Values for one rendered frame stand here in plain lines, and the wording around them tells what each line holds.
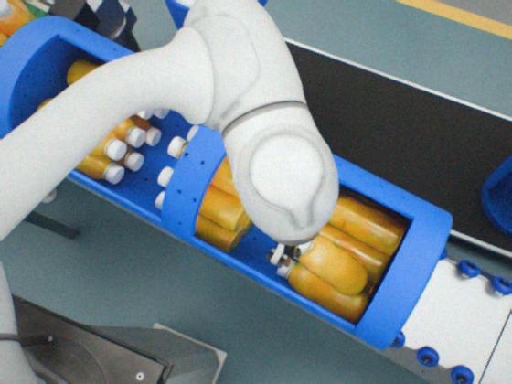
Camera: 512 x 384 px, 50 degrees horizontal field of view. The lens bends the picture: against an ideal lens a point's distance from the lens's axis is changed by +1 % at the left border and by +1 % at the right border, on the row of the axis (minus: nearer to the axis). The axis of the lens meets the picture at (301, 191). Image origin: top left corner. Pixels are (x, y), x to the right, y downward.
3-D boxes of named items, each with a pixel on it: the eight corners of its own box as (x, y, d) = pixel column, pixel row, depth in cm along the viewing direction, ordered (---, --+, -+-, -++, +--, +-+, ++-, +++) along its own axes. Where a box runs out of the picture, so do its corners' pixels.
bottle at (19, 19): (56, 42, 139) (22, 4, 123) (39, 63, 137) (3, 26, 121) (35, 30, 140) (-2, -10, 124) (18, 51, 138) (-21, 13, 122)
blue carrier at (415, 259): (372, 356, 112) (399, 346, 85) (25, 161, 124) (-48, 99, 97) (430, 237, 120) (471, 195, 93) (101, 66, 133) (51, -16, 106)
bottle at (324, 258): (347, 304, 102) (293, 268, 91) (335, 278, 107) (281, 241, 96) (375, 281, 100) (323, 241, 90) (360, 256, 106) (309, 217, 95)
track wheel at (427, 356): (442, 360, 109) (443, 353, 111) (421, 348, 110) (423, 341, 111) (432, 372, 112) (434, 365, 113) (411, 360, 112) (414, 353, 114)
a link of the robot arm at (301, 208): (350, 228, 64) (312, 128, 67) (361, 197, 49) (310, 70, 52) (262, 260, 63) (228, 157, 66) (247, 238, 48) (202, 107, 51)
